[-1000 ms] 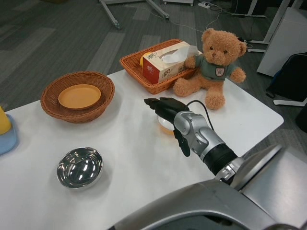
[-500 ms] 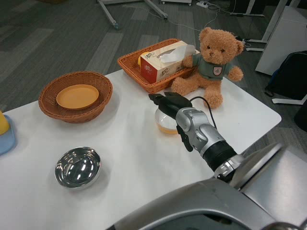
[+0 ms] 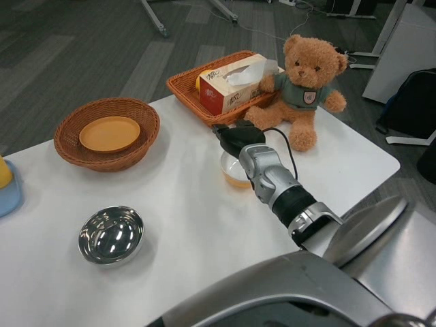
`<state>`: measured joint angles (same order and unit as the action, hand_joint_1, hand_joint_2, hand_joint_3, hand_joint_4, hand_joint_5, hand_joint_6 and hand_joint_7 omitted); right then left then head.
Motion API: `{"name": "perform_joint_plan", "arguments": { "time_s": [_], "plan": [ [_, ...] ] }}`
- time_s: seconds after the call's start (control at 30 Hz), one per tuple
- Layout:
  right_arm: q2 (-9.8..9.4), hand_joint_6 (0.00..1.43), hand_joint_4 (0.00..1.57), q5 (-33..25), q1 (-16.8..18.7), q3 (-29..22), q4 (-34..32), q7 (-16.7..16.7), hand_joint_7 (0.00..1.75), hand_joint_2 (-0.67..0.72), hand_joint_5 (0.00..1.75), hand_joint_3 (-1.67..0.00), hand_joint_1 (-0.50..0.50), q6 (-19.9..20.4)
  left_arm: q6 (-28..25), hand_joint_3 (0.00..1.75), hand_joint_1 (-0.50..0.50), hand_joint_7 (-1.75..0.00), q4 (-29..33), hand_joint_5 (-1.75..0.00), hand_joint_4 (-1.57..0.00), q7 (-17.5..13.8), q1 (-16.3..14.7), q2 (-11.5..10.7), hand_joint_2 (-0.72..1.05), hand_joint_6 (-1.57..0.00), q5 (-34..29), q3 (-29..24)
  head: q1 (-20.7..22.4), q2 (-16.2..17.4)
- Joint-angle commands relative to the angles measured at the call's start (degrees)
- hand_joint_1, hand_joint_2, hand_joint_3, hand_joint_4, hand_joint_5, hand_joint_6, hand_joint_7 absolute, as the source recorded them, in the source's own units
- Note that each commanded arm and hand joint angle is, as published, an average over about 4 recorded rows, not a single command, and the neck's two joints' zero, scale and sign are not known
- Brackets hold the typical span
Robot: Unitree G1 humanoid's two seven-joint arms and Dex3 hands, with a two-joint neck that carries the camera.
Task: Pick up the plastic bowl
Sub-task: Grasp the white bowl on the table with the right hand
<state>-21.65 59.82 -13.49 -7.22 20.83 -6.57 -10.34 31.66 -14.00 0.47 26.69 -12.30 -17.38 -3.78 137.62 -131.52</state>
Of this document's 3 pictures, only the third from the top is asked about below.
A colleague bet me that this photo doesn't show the brown teddy bear green shirt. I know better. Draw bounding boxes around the brown teddy bear green shirt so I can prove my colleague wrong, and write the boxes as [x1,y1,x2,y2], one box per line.
[244,33,349,153]

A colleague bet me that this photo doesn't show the white desk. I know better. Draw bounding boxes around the white desk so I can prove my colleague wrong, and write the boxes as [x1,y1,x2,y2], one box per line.
[349,0,436,104]

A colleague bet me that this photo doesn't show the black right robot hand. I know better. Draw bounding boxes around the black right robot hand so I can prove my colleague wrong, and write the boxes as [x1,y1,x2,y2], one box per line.
[211,119,268,160]

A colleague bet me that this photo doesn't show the yellow plastic cup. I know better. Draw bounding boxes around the yellow plastic cup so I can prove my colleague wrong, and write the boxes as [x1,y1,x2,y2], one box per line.
[0,154,16,190]

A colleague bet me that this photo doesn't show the white metal gantry stand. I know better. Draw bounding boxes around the white metal gantry stand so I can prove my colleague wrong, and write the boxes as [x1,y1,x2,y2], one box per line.
[140,0,240,38]

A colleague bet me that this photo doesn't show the shiny steel bowl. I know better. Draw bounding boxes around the shiny steel bowl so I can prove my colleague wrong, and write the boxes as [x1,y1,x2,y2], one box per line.
[78,205,145,267]

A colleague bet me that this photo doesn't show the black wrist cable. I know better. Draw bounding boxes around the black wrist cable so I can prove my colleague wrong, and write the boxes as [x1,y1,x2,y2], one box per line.
[261,127,301,180]

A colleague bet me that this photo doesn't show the orange plastic plate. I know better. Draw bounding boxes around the orange plastic plate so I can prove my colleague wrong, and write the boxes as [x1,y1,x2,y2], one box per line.
[78,116,142,153]

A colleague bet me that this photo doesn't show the yellow round object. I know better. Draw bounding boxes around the yellow round object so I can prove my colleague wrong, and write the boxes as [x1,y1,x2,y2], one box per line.
[194,69,211,93]

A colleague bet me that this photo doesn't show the light blue plastic tray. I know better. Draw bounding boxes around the light blue plastic tray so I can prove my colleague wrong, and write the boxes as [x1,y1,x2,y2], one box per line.
[0,159,27,219]

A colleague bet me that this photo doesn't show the silver robot chest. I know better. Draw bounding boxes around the silver robot chest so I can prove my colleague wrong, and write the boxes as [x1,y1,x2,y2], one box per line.
[146,200,436,327]

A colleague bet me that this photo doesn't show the rectangular brown wicker basket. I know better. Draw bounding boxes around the rectangular brown wicker basket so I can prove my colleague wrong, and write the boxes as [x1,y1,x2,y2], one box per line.
[166,50,284,129]

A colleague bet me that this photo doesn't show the tissue box with red end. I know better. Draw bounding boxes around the tissue box with red end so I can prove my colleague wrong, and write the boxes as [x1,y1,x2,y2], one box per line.
[198,53,285,117]

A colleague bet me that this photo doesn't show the black backpack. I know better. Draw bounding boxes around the black backpack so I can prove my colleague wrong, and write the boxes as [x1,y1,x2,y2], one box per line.
[375,67,436,141]

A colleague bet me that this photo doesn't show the round brown wicker basket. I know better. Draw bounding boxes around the round brown wicker basket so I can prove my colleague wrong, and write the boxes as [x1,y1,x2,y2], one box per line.
[53,97,161,173]

